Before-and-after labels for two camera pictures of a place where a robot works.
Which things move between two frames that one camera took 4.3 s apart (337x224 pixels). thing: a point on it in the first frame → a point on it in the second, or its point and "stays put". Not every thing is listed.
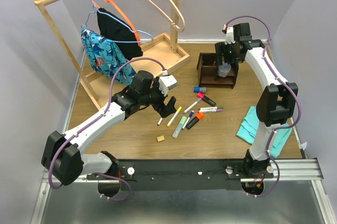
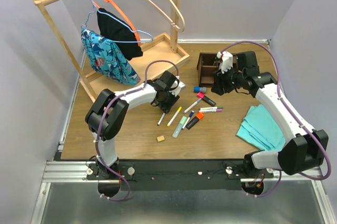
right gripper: x=220 y=48 → x=219 y=82
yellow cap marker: x=175 y=115 stays put
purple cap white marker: x=192 y=105 stays put
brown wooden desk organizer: x=208 y=72 stays put
